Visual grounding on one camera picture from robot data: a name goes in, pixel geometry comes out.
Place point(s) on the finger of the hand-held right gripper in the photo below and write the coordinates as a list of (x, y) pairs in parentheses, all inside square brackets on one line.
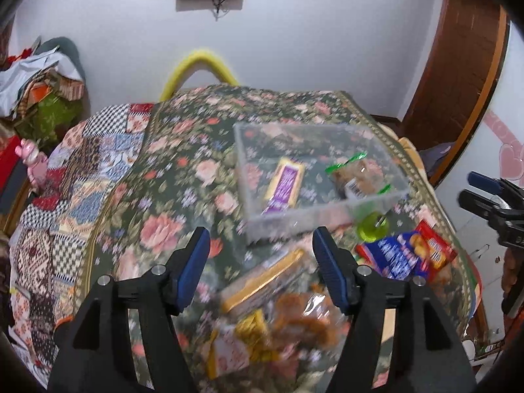
[(477, 204), (481, 180)]

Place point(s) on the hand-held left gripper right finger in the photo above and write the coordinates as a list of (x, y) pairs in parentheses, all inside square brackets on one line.
[(330, 272)]

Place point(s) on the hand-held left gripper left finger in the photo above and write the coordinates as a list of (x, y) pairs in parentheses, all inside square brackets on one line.
[(192, 272)]

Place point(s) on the clear bag of orange snacks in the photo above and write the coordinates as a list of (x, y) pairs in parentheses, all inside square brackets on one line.
[(303, 319)]

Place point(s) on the red snack bag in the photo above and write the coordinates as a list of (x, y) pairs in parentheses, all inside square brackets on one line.
[(439, 249)]

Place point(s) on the blue snack packet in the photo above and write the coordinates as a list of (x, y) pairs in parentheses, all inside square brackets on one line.
[(393, 256)]

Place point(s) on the yellow cracker pack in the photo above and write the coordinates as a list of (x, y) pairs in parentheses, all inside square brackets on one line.
[(262, 282)]

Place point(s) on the clear plastic container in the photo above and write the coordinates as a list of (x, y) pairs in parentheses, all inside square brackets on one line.
[(245, 172)]

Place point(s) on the person's right hand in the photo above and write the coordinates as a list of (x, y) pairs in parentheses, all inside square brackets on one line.
[(513, 270)]

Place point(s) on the pink heart decoration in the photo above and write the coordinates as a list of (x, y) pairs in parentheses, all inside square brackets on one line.
[(509, 151)]

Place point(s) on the grey cloth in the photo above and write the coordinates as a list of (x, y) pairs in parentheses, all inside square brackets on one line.
[(436, 157)]

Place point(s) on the green round disc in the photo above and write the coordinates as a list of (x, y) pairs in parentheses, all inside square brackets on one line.
[(370, 229)]

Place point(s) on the beige blanket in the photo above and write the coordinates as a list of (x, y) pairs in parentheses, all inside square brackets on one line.
[(411, 151)]

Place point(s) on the purple and yellow snack packet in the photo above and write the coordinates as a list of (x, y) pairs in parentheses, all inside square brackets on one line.
[(284, 184)]

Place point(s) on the green-edged clear snack bag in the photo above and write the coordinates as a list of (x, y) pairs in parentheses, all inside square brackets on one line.
[(360, 176)]

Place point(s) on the brown wooden door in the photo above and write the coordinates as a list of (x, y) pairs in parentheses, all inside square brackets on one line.
[(462, 69)]

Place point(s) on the patchwork quilt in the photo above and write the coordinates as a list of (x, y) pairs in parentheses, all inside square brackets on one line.
[(82, 180)]

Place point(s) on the pink plush toy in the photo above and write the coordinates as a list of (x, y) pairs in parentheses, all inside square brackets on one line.
[(35, 163)]

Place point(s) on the green bag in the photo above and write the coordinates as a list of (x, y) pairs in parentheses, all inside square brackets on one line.
[(53, 116)]

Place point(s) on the yellow padded tube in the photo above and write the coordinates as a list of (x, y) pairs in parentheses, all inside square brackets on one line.
[(204, 54)]

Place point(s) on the pile of clothes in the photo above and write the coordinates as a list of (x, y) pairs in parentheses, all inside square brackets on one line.
[(32, 69)]

